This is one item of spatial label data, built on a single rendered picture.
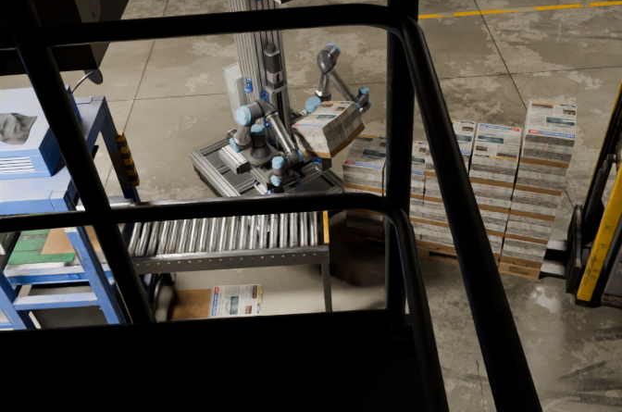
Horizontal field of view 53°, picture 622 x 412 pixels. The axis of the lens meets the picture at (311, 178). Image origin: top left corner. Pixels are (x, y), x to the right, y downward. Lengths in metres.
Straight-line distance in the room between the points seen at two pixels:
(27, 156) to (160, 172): 2.50
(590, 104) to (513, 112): 0.76
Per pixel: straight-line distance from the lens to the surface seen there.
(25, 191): 3.64
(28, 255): 4.42
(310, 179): 5.23
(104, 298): 4.08
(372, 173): 4.41
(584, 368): 4.55
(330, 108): 4.27
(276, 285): 4.77
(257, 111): 4.06
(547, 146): 4.08
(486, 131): 4.38
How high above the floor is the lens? 3.69
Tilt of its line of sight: 41 degrees down
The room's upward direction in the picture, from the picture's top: 5 degrees counter-clockwise
